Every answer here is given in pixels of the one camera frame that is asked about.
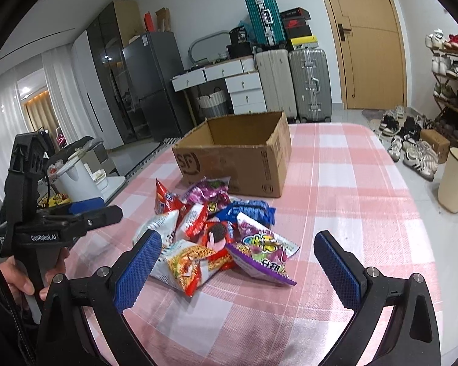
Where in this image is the shoe rack with shoes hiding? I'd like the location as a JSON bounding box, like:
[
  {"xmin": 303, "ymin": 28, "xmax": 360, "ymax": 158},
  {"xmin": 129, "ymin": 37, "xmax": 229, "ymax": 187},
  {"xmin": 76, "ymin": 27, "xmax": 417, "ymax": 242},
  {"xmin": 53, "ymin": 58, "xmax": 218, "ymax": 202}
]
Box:
[{"xmin": 425, "ymin": 28, "xmax": 458, "ymax": 123}]

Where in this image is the white woven basket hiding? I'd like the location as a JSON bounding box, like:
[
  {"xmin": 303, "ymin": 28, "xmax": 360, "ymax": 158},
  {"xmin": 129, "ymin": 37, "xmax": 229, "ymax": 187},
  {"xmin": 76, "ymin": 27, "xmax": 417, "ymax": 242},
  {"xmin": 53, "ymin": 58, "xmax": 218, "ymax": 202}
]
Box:
[{"xmin": 196, "ymin": 87, "xmax": 233, "ymax": 123}]

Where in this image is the black shoe box red logo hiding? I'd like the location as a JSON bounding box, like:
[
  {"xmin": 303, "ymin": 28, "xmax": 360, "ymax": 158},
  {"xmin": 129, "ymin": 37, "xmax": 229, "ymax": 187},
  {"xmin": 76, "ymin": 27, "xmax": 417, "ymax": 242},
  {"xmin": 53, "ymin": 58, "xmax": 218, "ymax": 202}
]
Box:
[{"xmin": 284, "ymin": 18, "xmax": 311, "ymax": 39}]

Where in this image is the black printed box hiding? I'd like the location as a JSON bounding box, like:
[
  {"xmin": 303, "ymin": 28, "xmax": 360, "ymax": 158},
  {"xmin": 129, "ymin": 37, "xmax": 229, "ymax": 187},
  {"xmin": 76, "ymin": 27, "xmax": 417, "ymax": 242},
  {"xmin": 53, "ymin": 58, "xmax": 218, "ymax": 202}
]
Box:
[{"xmin": 229, "ymin": 27, "xmax": 251, "ymax": 45}]

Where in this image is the brown cardboard box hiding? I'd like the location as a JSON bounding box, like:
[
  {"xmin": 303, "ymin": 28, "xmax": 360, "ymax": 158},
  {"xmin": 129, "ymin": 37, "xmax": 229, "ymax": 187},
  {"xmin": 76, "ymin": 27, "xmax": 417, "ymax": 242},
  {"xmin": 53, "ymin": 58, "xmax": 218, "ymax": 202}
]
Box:
[{"xmin": 171, "ymin": 110, "xmax": 293, "ymax": 199}]

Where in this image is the assorted snack packets pile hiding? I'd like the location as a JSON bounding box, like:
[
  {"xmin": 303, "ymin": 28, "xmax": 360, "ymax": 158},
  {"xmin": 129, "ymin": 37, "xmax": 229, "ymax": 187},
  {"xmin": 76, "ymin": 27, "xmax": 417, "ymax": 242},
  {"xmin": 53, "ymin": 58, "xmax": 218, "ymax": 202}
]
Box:
[{"xmin": 133, "ymin": 177, "xmax": 300, "ymax": 298}]

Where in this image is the large cardboard box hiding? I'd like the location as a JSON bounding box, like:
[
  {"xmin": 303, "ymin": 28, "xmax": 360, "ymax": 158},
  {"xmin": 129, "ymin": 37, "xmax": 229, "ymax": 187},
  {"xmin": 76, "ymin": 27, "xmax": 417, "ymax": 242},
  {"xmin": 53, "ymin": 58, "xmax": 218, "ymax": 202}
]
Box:
[{"xmin": 112, "ymin": 0, "xmax": 144, "ymax": 46}]

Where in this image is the white curtain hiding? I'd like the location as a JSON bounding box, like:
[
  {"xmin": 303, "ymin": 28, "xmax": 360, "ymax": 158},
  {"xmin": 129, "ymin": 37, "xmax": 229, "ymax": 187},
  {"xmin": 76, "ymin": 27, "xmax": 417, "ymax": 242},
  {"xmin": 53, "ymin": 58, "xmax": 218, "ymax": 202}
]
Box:
[{"xmin": 42, "ymin": 44, "xmax": 85, "ymax": 143}]

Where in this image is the dark grey refrigerator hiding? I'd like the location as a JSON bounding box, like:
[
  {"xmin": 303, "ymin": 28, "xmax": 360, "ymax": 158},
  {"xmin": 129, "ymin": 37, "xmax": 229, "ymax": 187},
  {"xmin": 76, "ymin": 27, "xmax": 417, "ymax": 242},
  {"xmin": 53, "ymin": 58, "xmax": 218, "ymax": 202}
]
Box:
[{"xmin": 121, "ymin": 31, "xmax": 193, "ymax": 142}]

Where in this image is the grey door mat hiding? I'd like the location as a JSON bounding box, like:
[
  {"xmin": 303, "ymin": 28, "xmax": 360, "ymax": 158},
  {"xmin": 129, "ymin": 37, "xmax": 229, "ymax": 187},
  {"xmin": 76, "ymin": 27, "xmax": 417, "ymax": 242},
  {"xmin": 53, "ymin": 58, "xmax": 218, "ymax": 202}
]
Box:
[{"xmin": 362, "ymin": 109, "xmax": 398, "ymax": 132}]

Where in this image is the white desk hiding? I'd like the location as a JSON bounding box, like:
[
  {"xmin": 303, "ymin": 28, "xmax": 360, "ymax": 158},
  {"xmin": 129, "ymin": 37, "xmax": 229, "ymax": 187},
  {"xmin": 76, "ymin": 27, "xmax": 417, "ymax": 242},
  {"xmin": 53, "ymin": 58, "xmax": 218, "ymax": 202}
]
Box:
[{"xmin": 171, "ymin": 58, "xmax": 258, "ymax": 126}]

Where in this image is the person's left hand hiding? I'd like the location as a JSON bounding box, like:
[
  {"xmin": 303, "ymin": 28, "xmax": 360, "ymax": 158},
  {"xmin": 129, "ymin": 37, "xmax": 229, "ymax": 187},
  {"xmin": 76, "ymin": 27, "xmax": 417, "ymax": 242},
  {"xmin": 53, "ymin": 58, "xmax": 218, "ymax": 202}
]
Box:
[{"xmin": 0, "ymin": 249, "xmax": 71, "ymax": 302}]

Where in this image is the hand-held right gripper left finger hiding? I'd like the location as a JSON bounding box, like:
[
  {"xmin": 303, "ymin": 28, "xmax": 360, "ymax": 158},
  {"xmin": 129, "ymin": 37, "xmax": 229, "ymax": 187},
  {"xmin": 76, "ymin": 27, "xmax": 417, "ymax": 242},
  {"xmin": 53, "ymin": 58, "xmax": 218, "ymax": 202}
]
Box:
[{"xmin": 38, "ymin": 229, "xmax": 165, "ymax": 366}]

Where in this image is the silver suitcase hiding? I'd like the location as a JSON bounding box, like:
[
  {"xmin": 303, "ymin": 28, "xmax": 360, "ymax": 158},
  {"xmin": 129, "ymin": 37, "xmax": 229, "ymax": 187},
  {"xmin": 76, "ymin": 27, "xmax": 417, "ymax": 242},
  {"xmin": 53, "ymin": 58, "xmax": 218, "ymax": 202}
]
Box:
[{"xmin": 288, "ymin": 48, "xmax": 333, "ymax": 123}]

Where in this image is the wooden door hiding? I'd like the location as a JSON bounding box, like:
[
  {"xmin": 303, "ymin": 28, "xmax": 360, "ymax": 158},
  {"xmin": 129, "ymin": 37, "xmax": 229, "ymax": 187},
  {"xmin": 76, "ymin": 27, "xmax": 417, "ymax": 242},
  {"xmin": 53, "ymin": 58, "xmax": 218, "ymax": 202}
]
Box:
[{"xmin": 313, "ymin": 0, "xmax": 407, "ymax": 110}]

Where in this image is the dark glass cabinet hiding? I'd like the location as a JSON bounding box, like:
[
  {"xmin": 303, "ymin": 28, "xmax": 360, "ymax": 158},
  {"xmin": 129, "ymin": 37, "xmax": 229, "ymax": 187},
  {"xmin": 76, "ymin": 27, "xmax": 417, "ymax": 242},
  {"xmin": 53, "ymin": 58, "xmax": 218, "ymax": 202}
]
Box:
[{"xmin": 86, "ymin": 2, "xmax": 142, "ymax": 142}]

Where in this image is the red cone snack packet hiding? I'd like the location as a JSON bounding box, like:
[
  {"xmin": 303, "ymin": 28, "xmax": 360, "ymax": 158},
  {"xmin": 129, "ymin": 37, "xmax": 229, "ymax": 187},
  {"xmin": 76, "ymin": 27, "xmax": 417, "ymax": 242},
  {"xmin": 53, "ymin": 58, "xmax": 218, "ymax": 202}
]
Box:
[{"xmin": 154, "ymin": 178, "xmax": 184, "ymax": 215}]

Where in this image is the pile of shoes on floor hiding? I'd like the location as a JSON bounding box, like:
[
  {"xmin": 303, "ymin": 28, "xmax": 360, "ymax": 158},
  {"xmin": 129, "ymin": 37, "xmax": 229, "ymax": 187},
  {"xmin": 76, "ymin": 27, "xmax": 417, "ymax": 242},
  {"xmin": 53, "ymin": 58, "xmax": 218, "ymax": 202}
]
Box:
[{"xmin": 374, "ymin": 105, "xmax": 439, "ymax": 181}]

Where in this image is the small cardboard box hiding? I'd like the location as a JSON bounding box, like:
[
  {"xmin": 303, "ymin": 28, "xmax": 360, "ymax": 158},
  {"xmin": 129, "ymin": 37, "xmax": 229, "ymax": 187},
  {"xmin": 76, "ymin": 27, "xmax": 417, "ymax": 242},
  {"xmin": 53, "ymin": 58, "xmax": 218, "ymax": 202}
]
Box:
[{"xmin": 420, "ymin": 129, "xmax": 451, "ymax": 164}]

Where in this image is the grey framed arched mirror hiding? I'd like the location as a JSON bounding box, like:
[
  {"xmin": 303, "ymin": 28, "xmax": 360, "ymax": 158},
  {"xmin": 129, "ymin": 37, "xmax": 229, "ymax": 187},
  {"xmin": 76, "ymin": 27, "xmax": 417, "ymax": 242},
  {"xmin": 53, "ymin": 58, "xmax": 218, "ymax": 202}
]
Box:
[{"xmin": 188, "ymin": 32, "xmax": 231, "ymax": 65}]

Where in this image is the beige suitcase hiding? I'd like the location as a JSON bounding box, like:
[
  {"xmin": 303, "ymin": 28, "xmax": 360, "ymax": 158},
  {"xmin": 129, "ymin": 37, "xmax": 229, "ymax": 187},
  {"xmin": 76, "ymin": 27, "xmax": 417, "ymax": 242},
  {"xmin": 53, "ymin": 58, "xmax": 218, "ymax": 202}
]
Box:
[{"xmin": 254, "ymin": 49, "xmax": 298, "ymax": 123}]

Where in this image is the blue snack packet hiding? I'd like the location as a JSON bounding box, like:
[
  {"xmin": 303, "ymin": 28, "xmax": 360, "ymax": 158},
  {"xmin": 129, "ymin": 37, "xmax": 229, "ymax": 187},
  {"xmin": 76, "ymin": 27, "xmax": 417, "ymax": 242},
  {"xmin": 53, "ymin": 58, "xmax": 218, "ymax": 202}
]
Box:
[{"xmin": 214, "ymin": 199, "xmax": 276, "ymax": 233}]

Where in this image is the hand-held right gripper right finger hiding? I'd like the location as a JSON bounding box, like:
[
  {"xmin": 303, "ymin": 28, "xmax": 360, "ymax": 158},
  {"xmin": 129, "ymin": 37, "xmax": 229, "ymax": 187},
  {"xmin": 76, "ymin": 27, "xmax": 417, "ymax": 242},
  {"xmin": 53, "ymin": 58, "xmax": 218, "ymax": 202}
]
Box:
[{"xmin": 314, "ymin": 230, "xmax": 441, "ymax": 366}]

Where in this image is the pink checked tablecloth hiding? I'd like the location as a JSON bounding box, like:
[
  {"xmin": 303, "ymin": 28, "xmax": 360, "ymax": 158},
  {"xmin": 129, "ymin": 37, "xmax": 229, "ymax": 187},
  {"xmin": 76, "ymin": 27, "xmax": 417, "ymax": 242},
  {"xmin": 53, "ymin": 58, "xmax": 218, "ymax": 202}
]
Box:
[{"xmin": 63, "ymin": 122, "xmax": 443, "ymax": 366}]

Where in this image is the wooden shoe rack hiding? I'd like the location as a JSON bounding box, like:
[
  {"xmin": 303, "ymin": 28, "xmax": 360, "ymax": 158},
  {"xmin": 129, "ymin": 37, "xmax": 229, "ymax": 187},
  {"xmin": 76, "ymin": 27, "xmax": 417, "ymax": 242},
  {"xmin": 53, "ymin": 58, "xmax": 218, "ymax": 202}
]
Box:
[{"xmin": 431, "ymin": 44, "xmax": 458, "ymax": 140}]

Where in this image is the teal suitcase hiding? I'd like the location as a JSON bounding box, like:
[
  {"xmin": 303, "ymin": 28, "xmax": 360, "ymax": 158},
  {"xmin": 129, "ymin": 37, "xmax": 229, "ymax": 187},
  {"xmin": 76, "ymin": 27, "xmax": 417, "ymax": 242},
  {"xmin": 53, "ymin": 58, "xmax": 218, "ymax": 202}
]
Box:
[{"xmin": 244, "ymin": 0, "xmax": 289, "ymax": 50}]

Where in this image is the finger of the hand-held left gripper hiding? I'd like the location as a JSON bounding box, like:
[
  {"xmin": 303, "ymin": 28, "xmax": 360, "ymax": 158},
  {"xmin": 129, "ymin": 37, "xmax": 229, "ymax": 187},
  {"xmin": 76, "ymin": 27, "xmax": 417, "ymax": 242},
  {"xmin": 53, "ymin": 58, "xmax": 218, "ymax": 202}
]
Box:
[
  {"xmin": 46, "ymin": 197, "xmax": 106, "ymax": 218},
  {"xmin": 66, "ymin": 205, "xmax": 124, "ymax": 233}
]

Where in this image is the yellow black shoe box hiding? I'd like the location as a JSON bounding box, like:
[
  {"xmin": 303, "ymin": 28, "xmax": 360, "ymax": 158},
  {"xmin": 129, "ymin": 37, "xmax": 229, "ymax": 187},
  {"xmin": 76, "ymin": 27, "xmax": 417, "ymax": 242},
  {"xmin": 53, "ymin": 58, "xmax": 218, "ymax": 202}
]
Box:
[{"xmin": 290, "ymin": 35, "xmax": 317, "ymax": 51}]

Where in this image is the cream waste bin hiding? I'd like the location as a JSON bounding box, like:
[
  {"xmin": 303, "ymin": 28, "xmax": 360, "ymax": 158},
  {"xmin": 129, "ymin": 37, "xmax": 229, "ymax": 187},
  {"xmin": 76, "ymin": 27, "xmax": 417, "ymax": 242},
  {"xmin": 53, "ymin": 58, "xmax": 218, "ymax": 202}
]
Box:
[{"xmin": 438, "ymin": 147, "xmax": 458, "ymax": 214}]

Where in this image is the white drawer cabinet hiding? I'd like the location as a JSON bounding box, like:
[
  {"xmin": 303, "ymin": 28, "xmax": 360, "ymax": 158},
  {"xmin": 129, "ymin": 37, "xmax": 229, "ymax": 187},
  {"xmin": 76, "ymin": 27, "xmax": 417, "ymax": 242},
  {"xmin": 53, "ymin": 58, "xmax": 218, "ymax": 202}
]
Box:
[{"xmin": 226, "ymin": 72, "xmax": 268, "ymax": 116}]

